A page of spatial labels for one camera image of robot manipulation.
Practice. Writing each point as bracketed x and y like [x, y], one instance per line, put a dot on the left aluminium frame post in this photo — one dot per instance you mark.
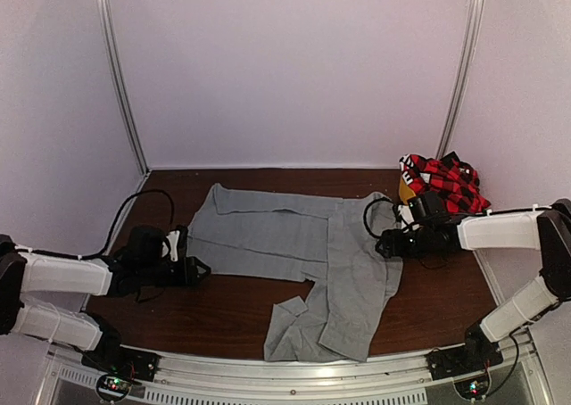
[119, 84]

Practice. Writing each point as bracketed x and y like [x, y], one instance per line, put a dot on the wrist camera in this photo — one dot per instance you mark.
[403, 215]
[174, 245]

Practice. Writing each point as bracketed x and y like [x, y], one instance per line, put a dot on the red black plaid shirt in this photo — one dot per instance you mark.
[456, 182]

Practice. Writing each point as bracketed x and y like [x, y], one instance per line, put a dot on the aluminium frame post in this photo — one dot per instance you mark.
[119, 84]
[467, 52]

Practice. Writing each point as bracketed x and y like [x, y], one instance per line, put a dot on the grey long sleeve shirt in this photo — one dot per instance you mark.
[325, 240]

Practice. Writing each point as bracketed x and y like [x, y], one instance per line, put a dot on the left circuit board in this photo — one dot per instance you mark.
[112, 388]

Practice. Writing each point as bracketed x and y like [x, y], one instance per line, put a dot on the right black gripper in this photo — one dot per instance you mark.
[392, 245]

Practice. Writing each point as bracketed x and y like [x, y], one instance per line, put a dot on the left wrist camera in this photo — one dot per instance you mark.
[174, 245]

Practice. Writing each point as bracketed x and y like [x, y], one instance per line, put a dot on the circuit board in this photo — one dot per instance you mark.
[112, 388]
[472, 388]

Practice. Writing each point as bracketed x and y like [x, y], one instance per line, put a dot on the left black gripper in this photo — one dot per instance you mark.
[186, 276]

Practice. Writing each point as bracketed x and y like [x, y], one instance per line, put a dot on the yellow plastic bin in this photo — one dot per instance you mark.
[408, 190]

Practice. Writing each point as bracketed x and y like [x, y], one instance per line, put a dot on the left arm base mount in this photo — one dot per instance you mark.
[127, 363]

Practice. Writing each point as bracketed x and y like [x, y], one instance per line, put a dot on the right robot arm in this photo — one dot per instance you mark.
[543, 232]

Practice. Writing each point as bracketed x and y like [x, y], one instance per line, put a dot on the right aluminium frame post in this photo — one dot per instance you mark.
[467, 52]

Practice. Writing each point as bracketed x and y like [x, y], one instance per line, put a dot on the right circuit board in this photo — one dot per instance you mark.
[472, 388]

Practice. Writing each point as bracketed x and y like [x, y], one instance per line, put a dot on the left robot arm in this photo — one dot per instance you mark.
[150, 257]

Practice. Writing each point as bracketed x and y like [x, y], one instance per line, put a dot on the front aluminium rail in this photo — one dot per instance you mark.
[401, 378]

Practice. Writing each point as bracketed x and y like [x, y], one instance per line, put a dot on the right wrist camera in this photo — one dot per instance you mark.
[403, 215]

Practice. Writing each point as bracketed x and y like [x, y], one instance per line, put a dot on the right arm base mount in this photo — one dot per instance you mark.
[458, 361]

